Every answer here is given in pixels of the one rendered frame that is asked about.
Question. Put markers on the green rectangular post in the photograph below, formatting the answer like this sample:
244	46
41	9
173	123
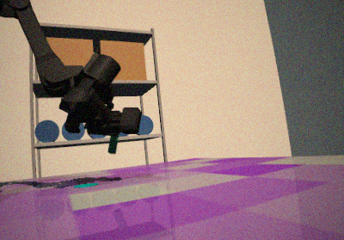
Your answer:
113	144

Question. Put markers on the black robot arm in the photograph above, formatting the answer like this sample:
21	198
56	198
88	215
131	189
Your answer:
83	85

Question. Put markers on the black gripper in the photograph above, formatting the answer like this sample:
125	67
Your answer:
105	121

